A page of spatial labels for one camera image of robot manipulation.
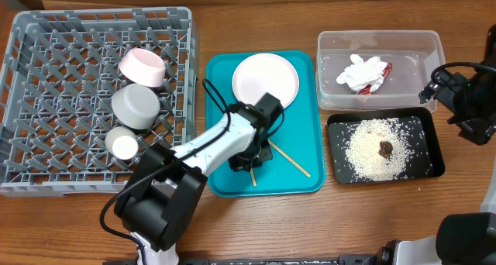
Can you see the pile of rice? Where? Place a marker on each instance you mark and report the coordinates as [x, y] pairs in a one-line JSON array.
[[355, 147]]

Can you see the black waste tray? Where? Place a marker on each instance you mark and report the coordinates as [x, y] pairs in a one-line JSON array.
[[427, 124]]

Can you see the brown food scrap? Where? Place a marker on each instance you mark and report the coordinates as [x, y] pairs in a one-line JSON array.
[[385, 150]]

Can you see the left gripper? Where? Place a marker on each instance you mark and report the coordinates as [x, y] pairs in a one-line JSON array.
[[248, 160]]

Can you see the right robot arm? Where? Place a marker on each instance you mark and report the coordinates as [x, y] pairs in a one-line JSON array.
[[463, 238]]

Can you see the red snack wrapper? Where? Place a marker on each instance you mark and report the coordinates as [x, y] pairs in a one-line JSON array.
[[370, 88]]

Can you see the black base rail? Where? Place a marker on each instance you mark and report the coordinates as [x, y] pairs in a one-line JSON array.
[[271, 261]]

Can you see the large white plate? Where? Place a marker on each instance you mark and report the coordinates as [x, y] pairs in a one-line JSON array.
[[264, 73]]

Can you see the clear plastic bin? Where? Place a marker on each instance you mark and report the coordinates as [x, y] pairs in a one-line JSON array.
[[413, 54]]

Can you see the small pink bowl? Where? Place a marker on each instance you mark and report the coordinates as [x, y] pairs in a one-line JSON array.
[[143, 67]]

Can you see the teal serving tray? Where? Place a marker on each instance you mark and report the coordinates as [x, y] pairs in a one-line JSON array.
[[300, 137]]

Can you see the grey plastic dish rack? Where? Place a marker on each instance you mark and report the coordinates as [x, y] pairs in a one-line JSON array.
[[58, 76]]

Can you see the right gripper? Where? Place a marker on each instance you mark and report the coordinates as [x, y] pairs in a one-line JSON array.
[[478, 130]]

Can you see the wooden chopstick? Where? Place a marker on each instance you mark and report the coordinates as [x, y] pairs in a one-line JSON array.
[[254, 181], [289, 159]]

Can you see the white cup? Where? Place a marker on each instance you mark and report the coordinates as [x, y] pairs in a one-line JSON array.
[[122, 143]]

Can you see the grey bowl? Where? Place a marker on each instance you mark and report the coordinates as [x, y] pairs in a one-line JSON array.
[[135, 106]]

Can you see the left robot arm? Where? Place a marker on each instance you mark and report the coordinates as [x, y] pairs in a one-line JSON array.
[[159, 200]]

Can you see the white napkin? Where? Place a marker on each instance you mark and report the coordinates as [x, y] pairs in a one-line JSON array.
[[361, 72]]

